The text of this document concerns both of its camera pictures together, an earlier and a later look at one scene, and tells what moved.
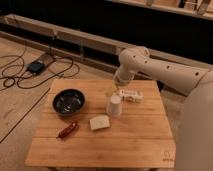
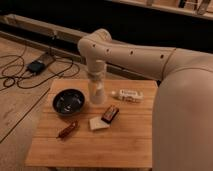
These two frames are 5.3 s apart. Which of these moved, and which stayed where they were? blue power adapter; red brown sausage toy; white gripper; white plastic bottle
Moved: white gripper
Stayed: blue power adapter; red brown sausage toy; white plastic bottle
